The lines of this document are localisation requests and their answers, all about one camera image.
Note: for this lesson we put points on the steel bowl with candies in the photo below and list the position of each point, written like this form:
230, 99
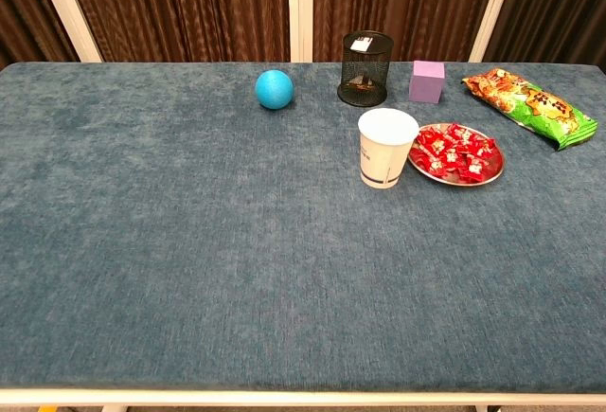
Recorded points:
494, 171

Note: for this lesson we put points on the black cylindrical can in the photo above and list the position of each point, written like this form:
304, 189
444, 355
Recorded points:
367, 95

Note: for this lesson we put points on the blue velvet table cloth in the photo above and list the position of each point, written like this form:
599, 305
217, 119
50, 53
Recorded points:
189, 241

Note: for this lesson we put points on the brown curtain panel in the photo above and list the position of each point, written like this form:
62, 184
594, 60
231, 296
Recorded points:
180, 5
416, 0
558, 5
23, 14

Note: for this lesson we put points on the white table frame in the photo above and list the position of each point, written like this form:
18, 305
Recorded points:
303, 398

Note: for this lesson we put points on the white paper cup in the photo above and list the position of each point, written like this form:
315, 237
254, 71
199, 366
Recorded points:
383, 161

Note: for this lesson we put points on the green orange snack bag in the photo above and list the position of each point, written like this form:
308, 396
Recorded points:
535, 104

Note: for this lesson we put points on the blue ball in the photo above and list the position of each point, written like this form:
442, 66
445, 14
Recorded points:
274, 90

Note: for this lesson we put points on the white barcode label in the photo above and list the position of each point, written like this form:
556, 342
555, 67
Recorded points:
362, 44

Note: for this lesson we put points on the white partition post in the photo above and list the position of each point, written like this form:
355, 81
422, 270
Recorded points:
293, 5
493, 9
307, 5
67, 9

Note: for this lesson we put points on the purple cube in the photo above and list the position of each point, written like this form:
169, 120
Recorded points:
426, 83

